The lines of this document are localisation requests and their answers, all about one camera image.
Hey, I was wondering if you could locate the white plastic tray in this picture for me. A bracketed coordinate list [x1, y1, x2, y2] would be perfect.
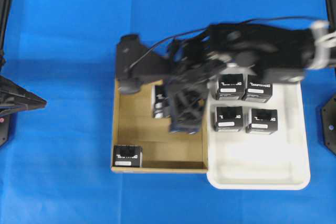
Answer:
[206, 84, 310, 190]

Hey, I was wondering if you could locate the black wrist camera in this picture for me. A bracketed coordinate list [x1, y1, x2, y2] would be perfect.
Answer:
[115, 34, 172, 95]

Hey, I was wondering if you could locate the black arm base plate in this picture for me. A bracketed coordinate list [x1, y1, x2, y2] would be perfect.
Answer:
[316, 93, 335, 156]
[1, 113, 17, 147]

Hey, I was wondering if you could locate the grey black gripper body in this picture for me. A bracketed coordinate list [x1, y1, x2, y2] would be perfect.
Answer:
[165, 37, 226, 88]

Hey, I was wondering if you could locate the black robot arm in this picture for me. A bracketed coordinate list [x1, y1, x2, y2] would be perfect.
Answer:
[114, 19, 335, 133]

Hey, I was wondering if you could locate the black frame upright post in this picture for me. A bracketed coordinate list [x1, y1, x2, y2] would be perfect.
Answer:
[325, 0, 336, 30]

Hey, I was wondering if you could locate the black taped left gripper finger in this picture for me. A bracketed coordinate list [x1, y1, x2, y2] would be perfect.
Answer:
[167, 81, 206, 134]

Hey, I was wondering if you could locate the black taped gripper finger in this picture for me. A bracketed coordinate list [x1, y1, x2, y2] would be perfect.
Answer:
[1, 76, 47, 115]

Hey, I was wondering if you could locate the black camera cable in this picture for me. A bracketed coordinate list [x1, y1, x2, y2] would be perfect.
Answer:
[125, 18, 321, 74]

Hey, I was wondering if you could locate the open cardboard box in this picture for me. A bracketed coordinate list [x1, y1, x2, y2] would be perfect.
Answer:
[110, 83, 208, 174]

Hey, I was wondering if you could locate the black Dynamixel box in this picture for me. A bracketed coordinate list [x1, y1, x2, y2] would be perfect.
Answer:
[216, 73, 245, 100]
[242, 74, 273, 103]
[112, 145, 143, 168]
[246, 108, 278, 135]
[151, 85, 170, 119]
[215, 106, 244, 132]

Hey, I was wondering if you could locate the black aluminium frame rail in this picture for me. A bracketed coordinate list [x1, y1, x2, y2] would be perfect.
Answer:
[1, 0, 12, 62]

